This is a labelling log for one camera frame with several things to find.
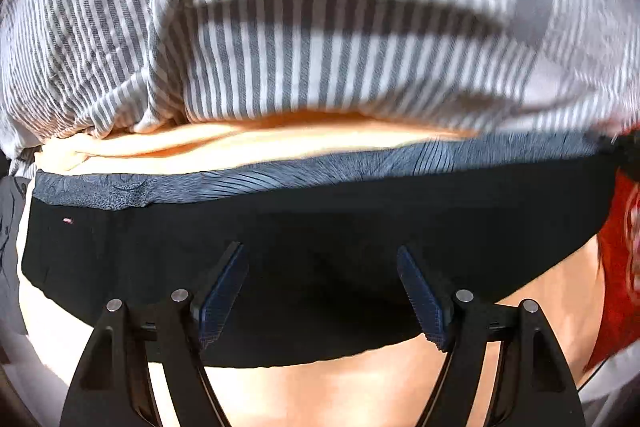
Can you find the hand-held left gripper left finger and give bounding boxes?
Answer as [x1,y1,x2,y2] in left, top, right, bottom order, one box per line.
[59,241,249,427]

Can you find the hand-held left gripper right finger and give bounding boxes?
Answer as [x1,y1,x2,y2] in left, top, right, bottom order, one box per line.
[396,245,587,427]

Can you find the black pants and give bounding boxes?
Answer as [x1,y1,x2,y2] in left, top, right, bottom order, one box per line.
[21,154,617,369]

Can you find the blue patterned cloth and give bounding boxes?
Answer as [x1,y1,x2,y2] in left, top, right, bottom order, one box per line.
[32,131,603,212]

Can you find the peach bed sheet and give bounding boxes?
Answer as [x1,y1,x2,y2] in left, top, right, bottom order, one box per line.
[14,111,618,427]

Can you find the red cloth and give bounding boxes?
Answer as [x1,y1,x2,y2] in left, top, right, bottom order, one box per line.
[582,167,640,373]

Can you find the dark grey cloth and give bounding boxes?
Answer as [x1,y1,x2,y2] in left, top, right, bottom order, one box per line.
[0,176,32,335]

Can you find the grey white striped blanket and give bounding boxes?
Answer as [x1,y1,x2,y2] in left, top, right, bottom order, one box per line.
[0,0,640,180]

